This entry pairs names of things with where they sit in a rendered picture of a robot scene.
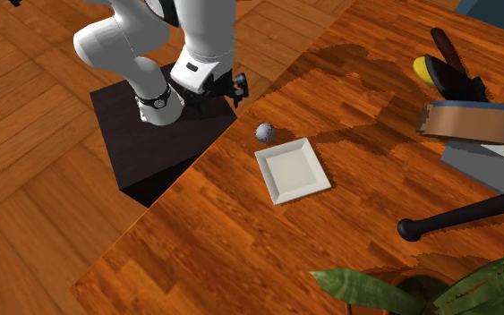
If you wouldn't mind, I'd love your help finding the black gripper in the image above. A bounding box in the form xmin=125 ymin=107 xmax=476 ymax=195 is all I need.
xmin=201 ymin=71 xmax=251 ymax=109

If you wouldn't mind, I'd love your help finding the grey speckled ball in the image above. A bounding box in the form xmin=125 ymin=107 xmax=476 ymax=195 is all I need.
xmin=254 ymin=123 xmax=277 ymax=145

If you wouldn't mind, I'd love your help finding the white square plate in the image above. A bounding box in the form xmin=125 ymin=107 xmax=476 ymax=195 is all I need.
xmin=253 ymin=137 xmax=333 ymax=206

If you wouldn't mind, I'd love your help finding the dark robot stand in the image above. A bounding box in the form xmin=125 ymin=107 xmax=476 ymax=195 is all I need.
xmin=89 ymin=62 xmax=240 ymax=209

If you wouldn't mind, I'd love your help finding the black and yellow brush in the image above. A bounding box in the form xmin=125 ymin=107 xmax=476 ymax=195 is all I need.
xmin=412 ymin=54 xmax=491 ymax=104

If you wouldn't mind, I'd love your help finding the brown band with blue rim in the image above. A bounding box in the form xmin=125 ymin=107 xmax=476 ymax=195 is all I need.
xmin=415 ymin=99 xmax=504 ymax=147

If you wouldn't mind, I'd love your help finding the green potted plant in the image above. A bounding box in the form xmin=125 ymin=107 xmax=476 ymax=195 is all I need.
xmin=309 ymin=250 xmax=504 ymax=315

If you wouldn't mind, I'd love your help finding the grey flat box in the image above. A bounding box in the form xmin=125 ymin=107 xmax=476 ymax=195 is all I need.
xmin=440 ymin=116 xmax=504 ymax=196

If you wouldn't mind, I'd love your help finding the black baseball bat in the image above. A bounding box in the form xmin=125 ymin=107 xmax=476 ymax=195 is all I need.
xmin=397 ymin=184 xmax=504 ymax=243

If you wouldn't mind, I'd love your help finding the teal furniture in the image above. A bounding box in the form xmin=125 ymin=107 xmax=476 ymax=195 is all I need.
xmin=453 ymin=0 xmax=504 ymax=39

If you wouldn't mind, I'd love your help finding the dark brown handle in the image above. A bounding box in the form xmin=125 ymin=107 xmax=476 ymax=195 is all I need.
xmin=430 ymin=27 xmax=469 ymax=75

